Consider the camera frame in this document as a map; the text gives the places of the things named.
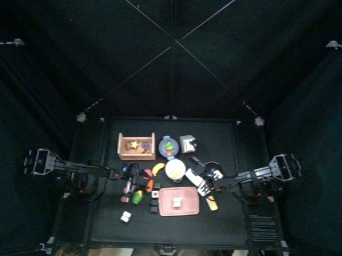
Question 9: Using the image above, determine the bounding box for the wooden box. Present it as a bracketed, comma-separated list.
[117, 132, 158, 162]

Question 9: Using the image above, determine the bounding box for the white plate with yellow food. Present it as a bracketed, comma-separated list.
[163, 158, 189, 184]

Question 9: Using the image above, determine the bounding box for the toy cleaver with yellow handle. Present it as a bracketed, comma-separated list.
[183, 168, 221, 212]

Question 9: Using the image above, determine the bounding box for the black toy frying pan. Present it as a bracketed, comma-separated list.
[190, 155, 225, 176]

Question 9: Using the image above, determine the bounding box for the white printed label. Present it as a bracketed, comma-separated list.
[248, 214, 280, 245]

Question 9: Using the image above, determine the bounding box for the grey white toy toaster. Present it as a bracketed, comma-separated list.
[178, 134, 199, 154]

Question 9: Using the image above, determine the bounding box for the yellow toy banana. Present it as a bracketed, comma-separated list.
[151, 162, 167, 177]

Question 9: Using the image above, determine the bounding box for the blue toy pot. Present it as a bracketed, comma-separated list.
[158, 135, 182, 159]

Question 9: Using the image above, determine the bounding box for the pink cutting board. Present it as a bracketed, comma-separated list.
[158, 186, 202, 218]

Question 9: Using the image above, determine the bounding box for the orange toy carrot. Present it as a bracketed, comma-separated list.
[145, 179, 157, 194]

